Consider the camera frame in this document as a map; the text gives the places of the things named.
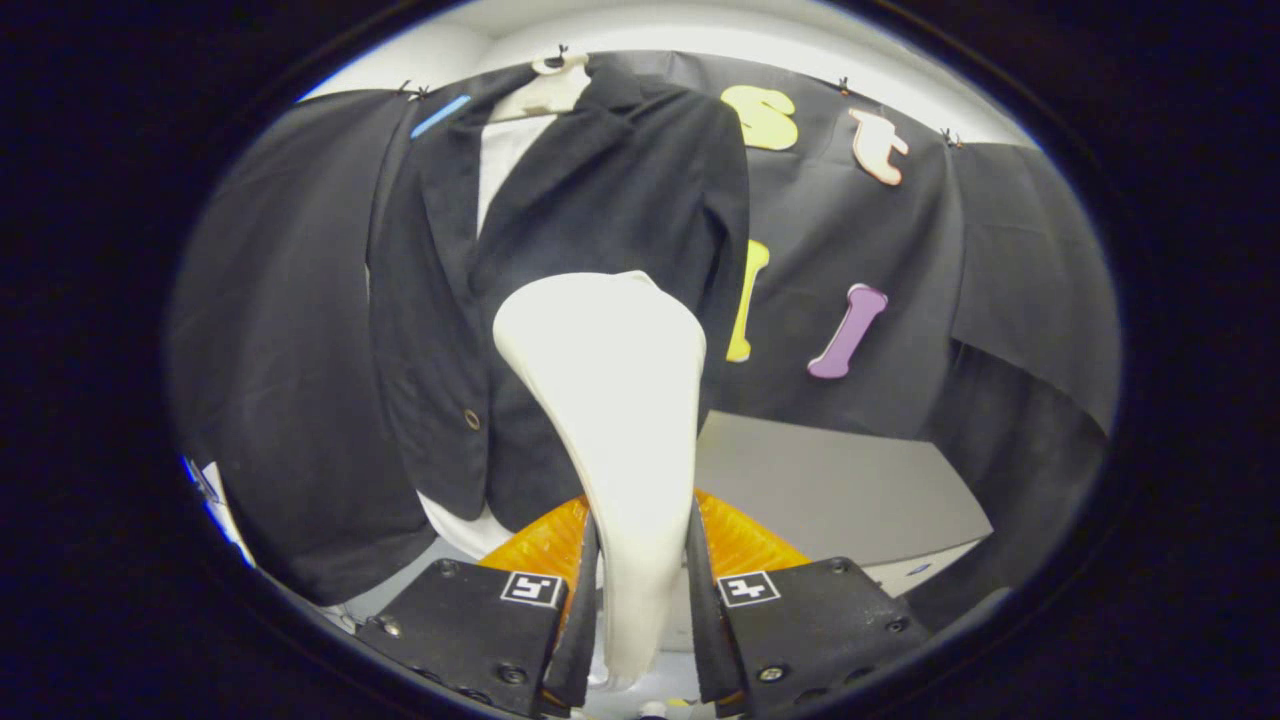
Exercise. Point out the grey cabinet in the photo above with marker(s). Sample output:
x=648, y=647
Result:
x=830, y=490

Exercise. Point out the black suit jacket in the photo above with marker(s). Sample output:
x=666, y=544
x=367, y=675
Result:
x=620, y=190

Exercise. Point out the white garment steamer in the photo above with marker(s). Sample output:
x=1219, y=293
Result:
x=610, y=400

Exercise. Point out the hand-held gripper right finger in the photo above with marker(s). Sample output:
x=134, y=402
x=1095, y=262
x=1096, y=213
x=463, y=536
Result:
x=703, y=640

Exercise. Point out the black backdrop cloth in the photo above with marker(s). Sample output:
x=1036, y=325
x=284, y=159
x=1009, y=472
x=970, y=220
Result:
x=280, y=300

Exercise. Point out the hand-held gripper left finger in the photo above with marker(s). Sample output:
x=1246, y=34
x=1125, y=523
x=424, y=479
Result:
x=582, y=640

